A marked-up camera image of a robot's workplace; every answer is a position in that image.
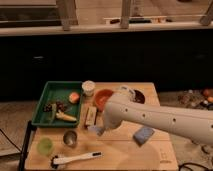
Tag dark purple bowl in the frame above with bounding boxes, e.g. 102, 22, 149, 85
134, 90, 145, 104

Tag wooden block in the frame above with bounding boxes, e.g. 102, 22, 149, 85
85, 106, 97, 127

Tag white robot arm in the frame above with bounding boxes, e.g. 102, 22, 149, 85
102, 85, 213, 145

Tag small metal cup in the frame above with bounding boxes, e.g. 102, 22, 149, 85
63, 130, 77, 148

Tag white handled brush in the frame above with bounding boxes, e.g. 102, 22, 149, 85
51, 152, 102, 169

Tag toy grapes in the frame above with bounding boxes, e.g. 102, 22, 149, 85
43, 101, 67, 112

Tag green plastic tray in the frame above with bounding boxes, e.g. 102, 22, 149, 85
32, 81, 83, 128

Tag toy corn banana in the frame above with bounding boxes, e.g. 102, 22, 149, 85
56, 113, 77, 122

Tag orange bowl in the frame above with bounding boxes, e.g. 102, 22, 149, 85
94, 89, 113, 112

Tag toy peach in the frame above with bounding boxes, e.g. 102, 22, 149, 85
69, 92, 80, 104

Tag green plastic cup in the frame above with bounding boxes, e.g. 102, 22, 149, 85
37, 138, 53, 156

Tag white cup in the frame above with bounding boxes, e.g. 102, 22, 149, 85
82, 80, 95, 97

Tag green toy pepper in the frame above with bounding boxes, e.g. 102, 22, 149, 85
50, 103, 57, 123

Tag blue sponge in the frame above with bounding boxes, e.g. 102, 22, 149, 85
133, 126, 154, 146

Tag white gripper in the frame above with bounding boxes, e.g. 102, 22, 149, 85
99, 119, 116, 135

